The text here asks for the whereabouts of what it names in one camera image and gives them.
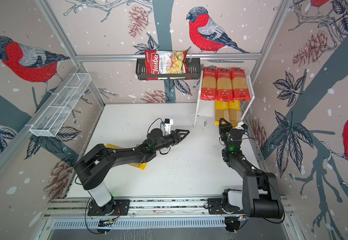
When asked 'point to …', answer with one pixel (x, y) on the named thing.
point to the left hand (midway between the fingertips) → (188, 134)
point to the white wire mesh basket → (59, 108)
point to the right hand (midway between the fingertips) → (218, 119)
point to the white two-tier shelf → (207, 108)
